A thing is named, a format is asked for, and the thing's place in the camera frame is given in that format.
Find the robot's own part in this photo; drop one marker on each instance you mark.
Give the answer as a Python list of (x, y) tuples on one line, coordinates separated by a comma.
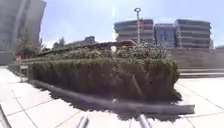
[(144, 121), (82, 122)]

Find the low brown-roofed building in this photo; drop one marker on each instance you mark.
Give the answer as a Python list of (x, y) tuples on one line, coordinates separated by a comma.
[(83, 42)]

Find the grey banded building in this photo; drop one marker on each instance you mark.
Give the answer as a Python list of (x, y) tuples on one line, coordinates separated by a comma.
[(193, 33), (133, 31)]

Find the grey concrete kerb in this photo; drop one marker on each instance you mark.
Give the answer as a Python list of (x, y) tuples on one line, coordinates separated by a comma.
[(100, 101)]

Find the tree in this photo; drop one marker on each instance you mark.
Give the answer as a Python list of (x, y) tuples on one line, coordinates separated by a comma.
[(28, 46)]

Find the pale stone slab plaza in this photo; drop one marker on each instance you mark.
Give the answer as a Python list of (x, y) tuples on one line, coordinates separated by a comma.
[(43, 113)]

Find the grey lamp pole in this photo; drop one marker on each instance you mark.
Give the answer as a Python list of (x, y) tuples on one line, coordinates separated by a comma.
[(138, 30)]

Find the tall grey building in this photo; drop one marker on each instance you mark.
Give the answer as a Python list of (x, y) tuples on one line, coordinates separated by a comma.
[(16, 20)]

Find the green trimmed hedge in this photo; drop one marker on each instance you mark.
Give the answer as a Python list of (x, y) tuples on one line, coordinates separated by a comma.
[(100, 73)]

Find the blue glass building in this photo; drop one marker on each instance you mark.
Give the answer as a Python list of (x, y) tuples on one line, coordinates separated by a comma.
[(165, 35)]

